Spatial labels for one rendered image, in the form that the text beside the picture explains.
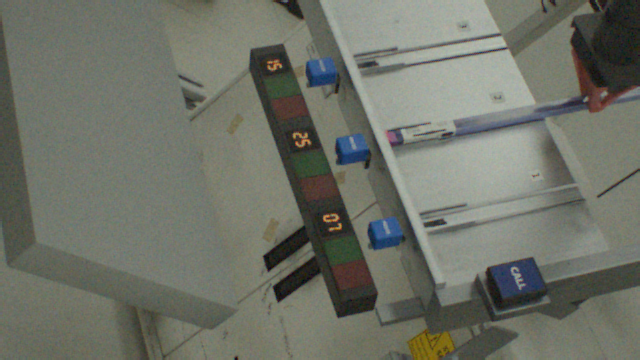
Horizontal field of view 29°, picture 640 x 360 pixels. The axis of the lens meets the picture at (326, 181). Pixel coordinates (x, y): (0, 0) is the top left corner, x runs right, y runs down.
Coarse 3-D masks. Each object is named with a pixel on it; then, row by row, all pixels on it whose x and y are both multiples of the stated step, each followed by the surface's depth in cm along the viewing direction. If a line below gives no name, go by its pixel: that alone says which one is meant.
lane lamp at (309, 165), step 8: (320, 152) 132; (296, 160) 131; (304, 160) 131; (312, 160) 132; (320, 160) 132; (296, 168) 131; (304, 168) 131; (312, 168) 131; (320, 168) 131; (328, 168) 131; (304, 176) 130; (312, 176) 130
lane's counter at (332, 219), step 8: (320, 216) 127; (328, 216) 128; (336, 216) 128; (344, 216) 128; (320, 224) 127; (328, 224) 127; (336, 224) 127; (344, 224) 127; (320, 232) 126; (328, 232) 126; (336, 232) 127; (344, 232) 127
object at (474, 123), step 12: (600, 96) 138; (624, 96) 138; (636, 96) 139; (516, 108) 136; (528, 108) 136; (540, 108) 136; (552, 108) 136; (564, 108) 136; (576, 108) 137; (588, 108) 138; (456, 120) 134; (468, 120) 134; (480, 120) 134; (492, 120) 134; (504, 120) 135; (516, 120) 135; (528, 120) 136; (396, 132) 132; (456, 132) 133; (468, 132) 134; (396, 144) 132
